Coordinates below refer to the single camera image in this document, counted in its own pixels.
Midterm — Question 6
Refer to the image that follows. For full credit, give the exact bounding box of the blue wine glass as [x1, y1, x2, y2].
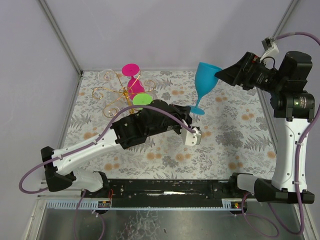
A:
[190, 62, 222, 115]

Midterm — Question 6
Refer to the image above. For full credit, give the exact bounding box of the clear wine glass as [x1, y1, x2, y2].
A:
[98, 69, 116, 82]
[142, 79, 158, 100]

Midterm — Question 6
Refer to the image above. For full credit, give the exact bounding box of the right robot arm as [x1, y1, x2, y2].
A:
[215, 51, 315, 204]

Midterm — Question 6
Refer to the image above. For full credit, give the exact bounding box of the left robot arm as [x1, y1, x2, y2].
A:
[41, 100, 192, 192]

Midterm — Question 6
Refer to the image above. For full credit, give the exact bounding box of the green wine glass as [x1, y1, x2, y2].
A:
[132, 93, 153, 106]

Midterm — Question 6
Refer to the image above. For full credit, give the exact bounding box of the pink wine glass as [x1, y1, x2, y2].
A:
[121, 63, 145, 100]

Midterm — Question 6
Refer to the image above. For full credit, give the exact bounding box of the floral table mat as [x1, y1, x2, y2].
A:
[64, 71, 277, 179]

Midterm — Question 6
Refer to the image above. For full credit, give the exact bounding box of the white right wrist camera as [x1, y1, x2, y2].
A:
[261, 37, 279, 59]

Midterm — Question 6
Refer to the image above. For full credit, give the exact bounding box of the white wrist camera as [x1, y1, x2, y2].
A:
[261, 37, 279, 59]
[180, 120, 202, 146]

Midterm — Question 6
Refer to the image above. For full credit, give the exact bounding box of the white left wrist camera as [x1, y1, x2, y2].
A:
[180, 120, 202, 146]

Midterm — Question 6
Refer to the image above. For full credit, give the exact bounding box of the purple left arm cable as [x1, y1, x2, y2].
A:
[19, 104, 198, 240]

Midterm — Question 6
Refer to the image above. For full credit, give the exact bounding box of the gold wire glass rack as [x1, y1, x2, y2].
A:
[91, 70, 155, 118]

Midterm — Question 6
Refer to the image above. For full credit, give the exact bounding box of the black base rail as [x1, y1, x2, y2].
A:
[84, 179, 245, 210]

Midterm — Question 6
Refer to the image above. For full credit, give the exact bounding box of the white slotted cable duct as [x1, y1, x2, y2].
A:
[46, 198, 112, 210]

